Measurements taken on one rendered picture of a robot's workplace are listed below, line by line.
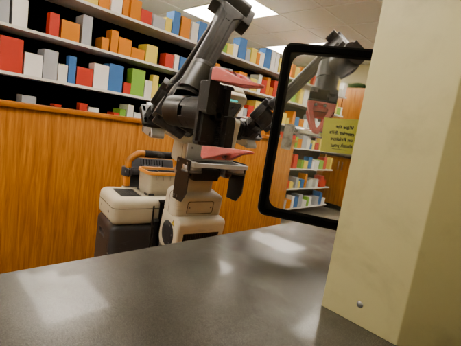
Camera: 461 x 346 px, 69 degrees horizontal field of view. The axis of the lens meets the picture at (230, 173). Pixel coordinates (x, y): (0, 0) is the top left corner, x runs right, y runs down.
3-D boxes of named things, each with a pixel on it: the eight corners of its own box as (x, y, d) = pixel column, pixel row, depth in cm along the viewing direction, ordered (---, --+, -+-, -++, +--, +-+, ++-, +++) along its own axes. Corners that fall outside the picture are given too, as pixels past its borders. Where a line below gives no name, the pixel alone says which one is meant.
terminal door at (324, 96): (392, 242, 73) (434, 54, 67) (256, 213, 80) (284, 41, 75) (391, 241, 73) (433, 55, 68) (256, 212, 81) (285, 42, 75)
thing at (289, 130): (289, 150, 75) (295, 125, 74) (280, 148, 75) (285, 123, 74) (290, 150, 77) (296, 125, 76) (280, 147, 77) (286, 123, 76)
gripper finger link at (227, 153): (241, 116, 46) (197, 111, 52) (232, 167, 47) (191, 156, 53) (271, 122, 51) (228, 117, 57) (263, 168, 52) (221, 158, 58)
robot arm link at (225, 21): (247, 22, 90) (214, -4, 87) (258, 7, 85) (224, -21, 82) (184, 147, 70) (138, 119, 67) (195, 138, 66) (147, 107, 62)
